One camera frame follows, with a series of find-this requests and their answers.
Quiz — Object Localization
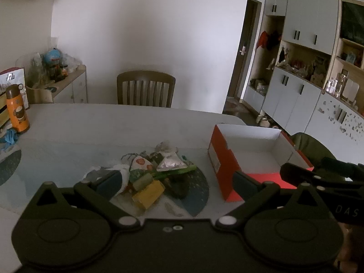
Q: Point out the white upper cabinet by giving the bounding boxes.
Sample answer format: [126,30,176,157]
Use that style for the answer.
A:
[264,0,340,56]

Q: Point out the beige wooden holder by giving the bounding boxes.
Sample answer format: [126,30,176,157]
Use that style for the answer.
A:
[27,87,54,104]

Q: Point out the orange thermos bottle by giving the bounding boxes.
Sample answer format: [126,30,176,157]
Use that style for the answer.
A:
[6,83,30,134]

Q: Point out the grey crumpled wrapper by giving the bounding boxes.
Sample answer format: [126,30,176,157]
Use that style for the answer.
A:
[155,141,178,152]

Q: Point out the white lower cabinet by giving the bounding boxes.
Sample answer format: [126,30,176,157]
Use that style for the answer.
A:
[262,68,325,137]

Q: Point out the red cardboard box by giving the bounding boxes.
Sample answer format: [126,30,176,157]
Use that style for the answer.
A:
[207,124,315,202]

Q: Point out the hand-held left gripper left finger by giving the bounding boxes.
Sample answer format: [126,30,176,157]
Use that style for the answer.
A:
[28,171,140,231]

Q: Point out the row of shelf ornaments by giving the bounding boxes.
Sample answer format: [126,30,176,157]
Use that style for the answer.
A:
[277,45,330,84]

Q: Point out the red white printed box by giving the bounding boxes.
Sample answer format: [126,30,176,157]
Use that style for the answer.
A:
[0,67,29,110]

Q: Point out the blue globe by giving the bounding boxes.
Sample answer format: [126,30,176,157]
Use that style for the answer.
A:
[44,48,61,64]

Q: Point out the silver snack packet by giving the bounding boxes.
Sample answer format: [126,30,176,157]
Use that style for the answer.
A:
[156,151,188,172]

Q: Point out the white cabinet with stickers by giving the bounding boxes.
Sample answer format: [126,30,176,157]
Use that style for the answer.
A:
[306,92,364,151]

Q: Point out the clear plastic bag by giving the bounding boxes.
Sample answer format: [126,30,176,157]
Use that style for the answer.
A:
[64,54,83,73]

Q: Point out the person's right hand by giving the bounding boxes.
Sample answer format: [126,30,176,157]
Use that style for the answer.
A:
[337,223,364,270]

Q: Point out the white wooden sideboard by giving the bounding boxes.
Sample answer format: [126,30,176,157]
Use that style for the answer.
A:
[27,65,87,104]

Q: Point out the red hanging garment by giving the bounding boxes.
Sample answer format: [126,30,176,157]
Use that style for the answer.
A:
[257,31,269,50]

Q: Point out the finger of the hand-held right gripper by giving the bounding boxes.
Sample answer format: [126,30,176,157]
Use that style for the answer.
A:
[320,157,364,178]
[280,163,327,191]

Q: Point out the dark blackboard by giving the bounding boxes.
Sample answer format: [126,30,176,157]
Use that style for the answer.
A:
[340,1,364,46]

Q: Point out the yellow block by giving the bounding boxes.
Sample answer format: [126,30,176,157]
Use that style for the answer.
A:
[131,180,165,210]

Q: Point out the brown door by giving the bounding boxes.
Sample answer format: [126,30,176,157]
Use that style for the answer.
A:
[227,0,262,100]

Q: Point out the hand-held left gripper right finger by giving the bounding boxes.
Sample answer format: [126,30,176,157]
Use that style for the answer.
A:
[216,171,336,229]

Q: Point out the brown wooden chair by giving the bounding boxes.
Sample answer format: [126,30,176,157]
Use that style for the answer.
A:
[116,71,176,108]

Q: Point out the blue cloth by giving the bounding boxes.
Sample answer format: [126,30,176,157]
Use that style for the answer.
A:
[0,128,19,151]

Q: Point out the green plastic toy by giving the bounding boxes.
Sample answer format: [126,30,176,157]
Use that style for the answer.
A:
[148,163,197,179]

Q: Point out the white tissue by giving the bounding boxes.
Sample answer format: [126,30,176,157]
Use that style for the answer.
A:
[82,163,131,197]

